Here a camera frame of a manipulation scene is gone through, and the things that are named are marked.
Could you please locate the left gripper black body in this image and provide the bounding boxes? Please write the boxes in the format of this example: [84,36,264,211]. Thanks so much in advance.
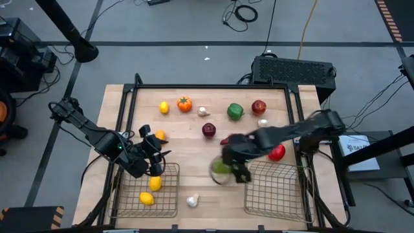
[138,124,163,177]

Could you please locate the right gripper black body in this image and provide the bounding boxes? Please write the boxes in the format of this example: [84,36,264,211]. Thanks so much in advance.
[221,133,259,164]

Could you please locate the green chayote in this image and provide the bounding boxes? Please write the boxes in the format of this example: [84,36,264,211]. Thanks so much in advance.
[209,155,235,186]

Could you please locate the green bell pepper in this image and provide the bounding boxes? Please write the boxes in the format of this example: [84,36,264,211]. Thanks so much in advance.
[226,102,245,122]

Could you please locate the orange tomato green stem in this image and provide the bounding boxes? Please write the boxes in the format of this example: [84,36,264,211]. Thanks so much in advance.
[176,96,193,113]

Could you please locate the bright red apple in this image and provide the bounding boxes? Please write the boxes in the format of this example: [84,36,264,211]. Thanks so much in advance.
[251,99,268,117]

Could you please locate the black perforated computer case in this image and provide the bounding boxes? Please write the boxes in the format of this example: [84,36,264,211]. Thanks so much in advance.
[251,54,337,105]

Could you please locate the black orange floor machine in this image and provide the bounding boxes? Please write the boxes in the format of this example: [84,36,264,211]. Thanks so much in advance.
[0,89,29,157]

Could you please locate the black platform hazard stripes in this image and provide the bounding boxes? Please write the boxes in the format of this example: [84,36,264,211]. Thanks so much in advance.
[0,205,65,233]

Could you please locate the black pole stand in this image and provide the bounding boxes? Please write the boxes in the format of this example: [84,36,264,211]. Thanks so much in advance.
[34,0,100,64]

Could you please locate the black metal side stand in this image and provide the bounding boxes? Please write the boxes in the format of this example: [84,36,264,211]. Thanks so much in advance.
[329,124,414,208]

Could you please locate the black equipment rack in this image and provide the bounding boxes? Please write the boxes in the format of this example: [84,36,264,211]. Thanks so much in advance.
[0,16,58,94]

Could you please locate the black mat striped edge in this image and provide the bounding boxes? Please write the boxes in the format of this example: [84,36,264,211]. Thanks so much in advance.
[375,0,414,43]

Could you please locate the wire metal basket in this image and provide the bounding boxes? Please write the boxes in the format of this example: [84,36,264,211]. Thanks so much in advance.
[108,162,180,219]
[243,160,316,224]

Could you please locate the black metal table frame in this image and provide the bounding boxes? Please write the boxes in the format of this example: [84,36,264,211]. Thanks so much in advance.
[76,72,352,230]

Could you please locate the long black cable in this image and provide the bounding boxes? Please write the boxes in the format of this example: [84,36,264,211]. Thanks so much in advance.
[261,0,278,55]

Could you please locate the coiled black cable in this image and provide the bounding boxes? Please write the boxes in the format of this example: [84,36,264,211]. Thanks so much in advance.
[234,4,259,23]

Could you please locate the long yellow cable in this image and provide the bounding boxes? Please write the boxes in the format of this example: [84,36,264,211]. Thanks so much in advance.
[296,0,320,60]

